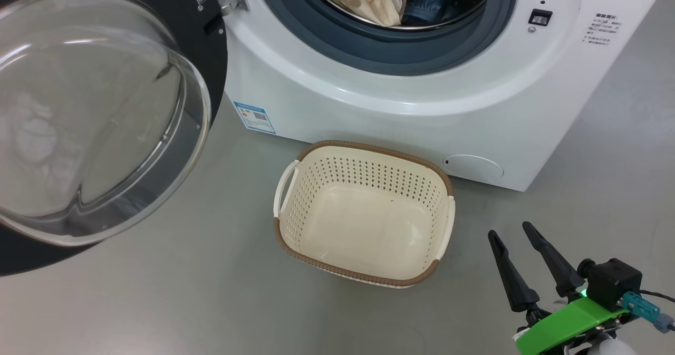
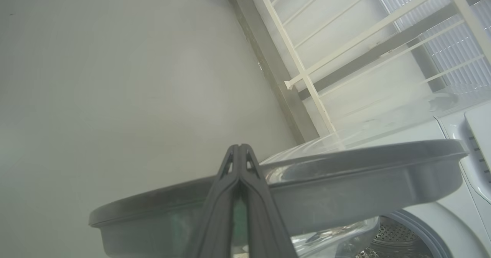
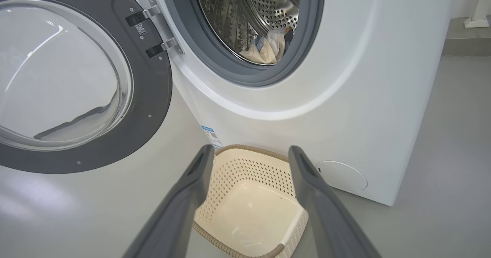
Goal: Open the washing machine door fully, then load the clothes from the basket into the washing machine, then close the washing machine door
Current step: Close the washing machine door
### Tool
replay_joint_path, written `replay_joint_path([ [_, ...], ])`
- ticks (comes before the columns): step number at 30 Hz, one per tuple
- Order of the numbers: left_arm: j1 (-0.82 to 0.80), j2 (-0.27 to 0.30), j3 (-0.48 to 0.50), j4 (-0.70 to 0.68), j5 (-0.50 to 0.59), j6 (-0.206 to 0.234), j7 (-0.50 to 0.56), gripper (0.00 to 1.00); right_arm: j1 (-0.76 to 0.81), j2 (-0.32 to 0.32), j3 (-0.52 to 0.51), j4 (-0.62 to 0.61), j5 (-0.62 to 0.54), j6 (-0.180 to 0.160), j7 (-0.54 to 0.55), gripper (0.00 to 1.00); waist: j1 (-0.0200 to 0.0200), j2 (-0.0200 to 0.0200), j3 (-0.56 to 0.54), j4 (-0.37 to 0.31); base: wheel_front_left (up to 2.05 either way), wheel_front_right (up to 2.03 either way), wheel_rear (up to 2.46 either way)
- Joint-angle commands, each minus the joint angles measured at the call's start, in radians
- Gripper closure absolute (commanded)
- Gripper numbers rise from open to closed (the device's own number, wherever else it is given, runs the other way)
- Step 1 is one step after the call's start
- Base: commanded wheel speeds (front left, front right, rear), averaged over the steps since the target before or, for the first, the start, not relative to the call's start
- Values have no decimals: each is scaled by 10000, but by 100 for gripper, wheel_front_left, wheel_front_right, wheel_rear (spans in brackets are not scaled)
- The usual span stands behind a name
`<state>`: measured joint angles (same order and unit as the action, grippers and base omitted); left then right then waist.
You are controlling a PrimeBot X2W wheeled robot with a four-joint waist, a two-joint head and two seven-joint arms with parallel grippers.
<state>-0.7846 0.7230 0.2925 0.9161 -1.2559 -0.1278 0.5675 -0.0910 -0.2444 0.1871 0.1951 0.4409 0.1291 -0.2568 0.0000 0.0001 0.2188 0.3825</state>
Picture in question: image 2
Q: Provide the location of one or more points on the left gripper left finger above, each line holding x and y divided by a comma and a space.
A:
218, 212

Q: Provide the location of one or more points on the white front-load washing machine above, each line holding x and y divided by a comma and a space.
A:
452, 219

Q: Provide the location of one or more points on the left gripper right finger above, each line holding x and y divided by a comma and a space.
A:
261, 212

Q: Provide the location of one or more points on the white metal rail rack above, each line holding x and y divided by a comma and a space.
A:
305, 76

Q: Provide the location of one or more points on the black round glass washer door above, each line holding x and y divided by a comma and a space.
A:
364, 185

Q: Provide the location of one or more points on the white slatted window blind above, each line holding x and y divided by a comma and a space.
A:
456, 47

